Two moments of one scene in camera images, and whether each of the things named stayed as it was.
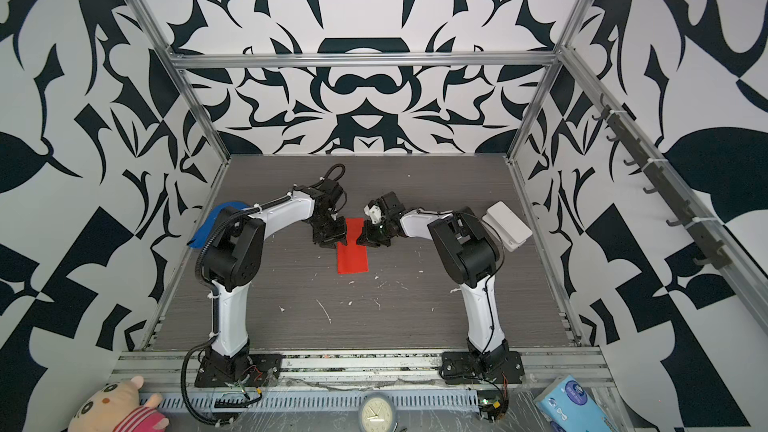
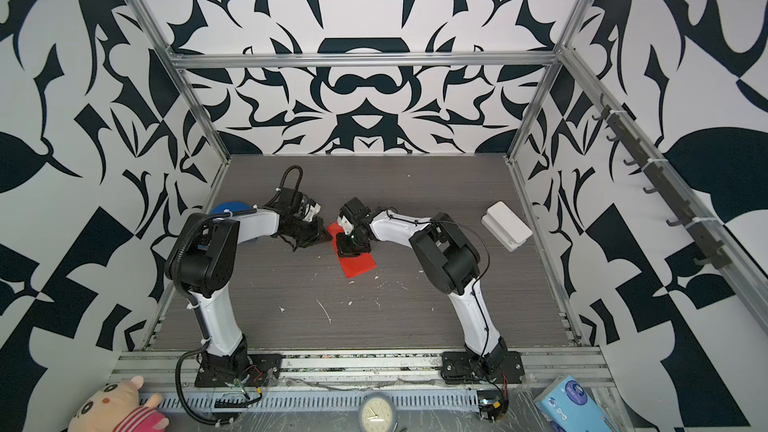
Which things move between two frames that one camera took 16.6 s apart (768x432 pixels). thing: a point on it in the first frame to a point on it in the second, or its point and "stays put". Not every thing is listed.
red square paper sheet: (352, 257) stays put
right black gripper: (369, 238) to (344, 248)
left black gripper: (331, 243) to (319, 230)
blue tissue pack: (565, 407) stays put
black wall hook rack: (715, 254) stays put
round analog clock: (377, 413) stays put
